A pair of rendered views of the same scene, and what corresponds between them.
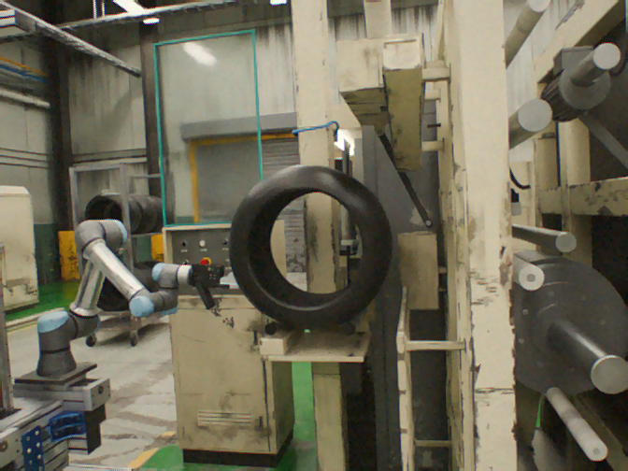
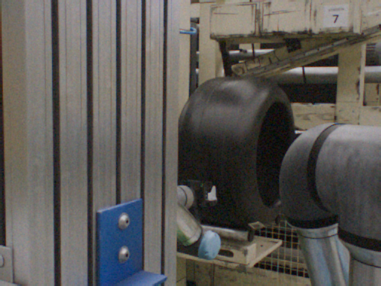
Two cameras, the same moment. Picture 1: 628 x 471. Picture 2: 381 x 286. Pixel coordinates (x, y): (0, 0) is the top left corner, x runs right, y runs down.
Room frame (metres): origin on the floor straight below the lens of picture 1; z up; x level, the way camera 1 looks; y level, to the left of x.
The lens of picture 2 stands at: (1.44, 1.86, 1.40)
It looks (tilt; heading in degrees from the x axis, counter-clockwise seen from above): 6 degrees down; 288
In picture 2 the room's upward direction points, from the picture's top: 1 degrees clockwise
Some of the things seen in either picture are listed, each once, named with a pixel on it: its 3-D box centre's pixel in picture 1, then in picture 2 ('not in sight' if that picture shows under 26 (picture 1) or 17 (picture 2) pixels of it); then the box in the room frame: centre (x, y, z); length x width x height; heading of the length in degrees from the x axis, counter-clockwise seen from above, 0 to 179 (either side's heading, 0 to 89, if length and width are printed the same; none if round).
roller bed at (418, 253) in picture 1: (418, 269); not in sight; (2.03, -0.43, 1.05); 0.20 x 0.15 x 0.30; 168
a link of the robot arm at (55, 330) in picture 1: (54, 330); not in sight; (1.99, 1.06, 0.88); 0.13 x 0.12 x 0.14; 159
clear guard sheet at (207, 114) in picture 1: (207, 131); not in sight; (2.57, 0.49, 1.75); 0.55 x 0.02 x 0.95; 78
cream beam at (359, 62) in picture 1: (385, 88); (286, 21); (1.71, -0.28, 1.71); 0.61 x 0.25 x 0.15; 168
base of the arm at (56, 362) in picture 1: (55, 358); not in sight; (1.98, 1.06, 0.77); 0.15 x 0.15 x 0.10
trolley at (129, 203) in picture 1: (132, 251); not in sight; (5.82, 2.08, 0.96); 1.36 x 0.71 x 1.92; 168
